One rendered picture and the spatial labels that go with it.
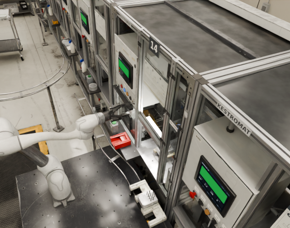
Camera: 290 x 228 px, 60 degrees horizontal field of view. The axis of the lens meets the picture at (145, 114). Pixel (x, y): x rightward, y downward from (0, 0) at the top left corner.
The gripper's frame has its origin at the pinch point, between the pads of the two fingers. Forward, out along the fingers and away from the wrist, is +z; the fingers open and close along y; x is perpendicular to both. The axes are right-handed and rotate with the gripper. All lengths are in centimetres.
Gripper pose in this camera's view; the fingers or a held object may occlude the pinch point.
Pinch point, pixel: (126, 109)
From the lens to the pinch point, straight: 200.4
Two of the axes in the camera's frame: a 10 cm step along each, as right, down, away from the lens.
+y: 0.3, -8.1, -5.8
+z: 8.3, -3.1, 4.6
